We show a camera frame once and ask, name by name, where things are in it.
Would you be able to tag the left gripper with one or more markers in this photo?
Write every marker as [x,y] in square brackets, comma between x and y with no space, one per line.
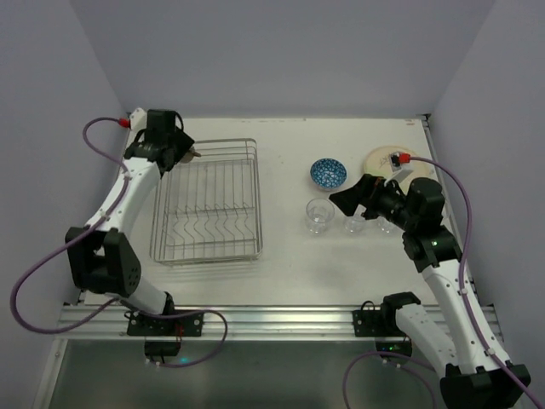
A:
[181,141]

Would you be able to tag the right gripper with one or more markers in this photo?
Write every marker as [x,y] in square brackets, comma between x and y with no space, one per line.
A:
[369,196]

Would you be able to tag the brown ceramic mug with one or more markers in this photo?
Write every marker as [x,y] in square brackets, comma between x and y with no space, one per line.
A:
[189,156]

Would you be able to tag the clear glass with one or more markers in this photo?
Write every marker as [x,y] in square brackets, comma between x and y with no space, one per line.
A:
[386,226]
[354,224]
[319,215]

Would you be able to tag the green plate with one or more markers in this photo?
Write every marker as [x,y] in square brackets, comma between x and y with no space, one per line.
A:
[378,163]

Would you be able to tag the blue patterned bowl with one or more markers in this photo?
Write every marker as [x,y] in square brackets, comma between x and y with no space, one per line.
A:
[328,174]

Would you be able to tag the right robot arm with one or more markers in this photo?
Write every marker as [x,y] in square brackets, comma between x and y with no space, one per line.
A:
[473,368]

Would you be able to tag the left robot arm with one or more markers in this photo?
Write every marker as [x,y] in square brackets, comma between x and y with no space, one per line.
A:
[100,255]

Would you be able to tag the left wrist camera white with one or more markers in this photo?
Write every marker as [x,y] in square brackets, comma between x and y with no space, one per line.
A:
[137,119]

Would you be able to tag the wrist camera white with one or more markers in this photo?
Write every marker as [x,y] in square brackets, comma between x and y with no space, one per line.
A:
[401,167]
[137,119]

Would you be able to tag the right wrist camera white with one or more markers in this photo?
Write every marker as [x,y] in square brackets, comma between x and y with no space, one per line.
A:
[401,167]

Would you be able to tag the metal wire dish rack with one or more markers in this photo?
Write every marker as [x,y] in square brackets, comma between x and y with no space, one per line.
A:
[209,210]

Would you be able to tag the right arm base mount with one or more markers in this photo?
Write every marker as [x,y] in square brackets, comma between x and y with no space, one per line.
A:
[369,322]

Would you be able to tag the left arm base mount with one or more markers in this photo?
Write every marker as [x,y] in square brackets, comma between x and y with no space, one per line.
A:
[163,337]

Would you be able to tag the aluminium front rail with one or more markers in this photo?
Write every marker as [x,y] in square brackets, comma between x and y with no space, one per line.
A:
[244,324]

